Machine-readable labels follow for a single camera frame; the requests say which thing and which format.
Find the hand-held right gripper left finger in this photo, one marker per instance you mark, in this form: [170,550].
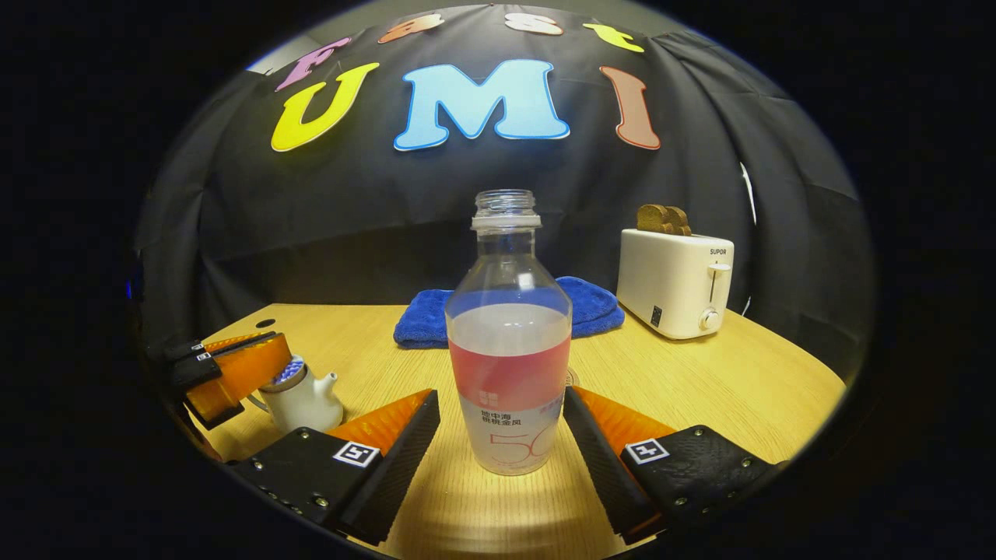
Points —
[405,467]

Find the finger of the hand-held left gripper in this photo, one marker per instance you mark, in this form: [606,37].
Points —
[194,347]
[194,369]

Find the white ceramic teacup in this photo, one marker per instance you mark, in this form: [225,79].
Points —
[307,404]

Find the white toaster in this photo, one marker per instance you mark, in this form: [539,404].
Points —
[669,288]

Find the brown toast slice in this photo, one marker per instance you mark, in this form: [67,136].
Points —
[682,222]
[652,219]

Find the round cork coaster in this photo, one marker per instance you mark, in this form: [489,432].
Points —
[573,377]

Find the blue folded towel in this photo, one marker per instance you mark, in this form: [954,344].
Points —
[420,327]

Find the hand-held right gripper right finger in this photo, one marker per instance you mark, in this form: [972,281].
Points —
[603,467]

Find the clear water bottle pink label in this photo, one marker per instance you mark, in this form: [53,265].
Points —
[510,373]

